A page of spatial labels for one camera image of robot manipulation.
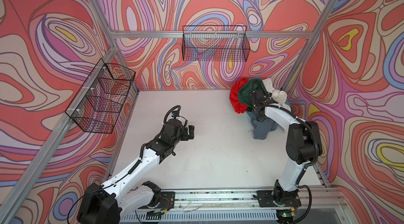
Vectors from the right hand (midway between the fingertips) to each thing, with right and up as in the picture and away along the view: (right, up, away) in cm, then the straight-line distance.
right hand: (263, 114), depth 96 cm
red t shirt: (-14, +4, +3) cm, 15 cm away
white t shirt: (+12, +11, +4) cm, 17 cm away
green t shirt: (-13, +14, -6) cm, 20 cm away
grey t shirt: (-3, -8, -7) cm, 11 cm away
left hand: (-45, -5, -14) cm, 48 cm away
